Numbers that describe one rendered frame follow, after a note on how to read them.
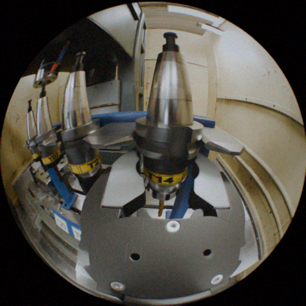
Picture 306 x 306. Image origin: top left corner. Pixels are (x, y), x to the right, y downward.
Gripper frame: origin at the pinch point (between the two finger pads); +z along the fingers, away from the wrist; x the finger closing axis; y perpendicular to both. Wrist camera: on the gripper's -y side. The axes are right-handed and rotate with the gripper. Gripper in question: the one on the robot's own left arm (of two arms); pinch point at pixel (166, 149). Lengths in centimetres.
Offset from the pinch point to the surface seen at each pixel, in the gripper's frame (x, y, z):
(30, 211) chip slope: -111, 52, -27
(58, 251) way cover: -47, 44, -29
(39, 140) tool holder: -20.2, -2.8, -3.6
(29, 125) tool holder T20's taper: -31.7, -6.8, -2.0
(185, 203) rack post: 5.6, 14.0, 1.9
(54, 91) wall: -153, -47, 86
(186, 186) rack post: 4.6, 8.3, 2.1
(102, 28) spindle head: -20.4, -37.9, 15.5
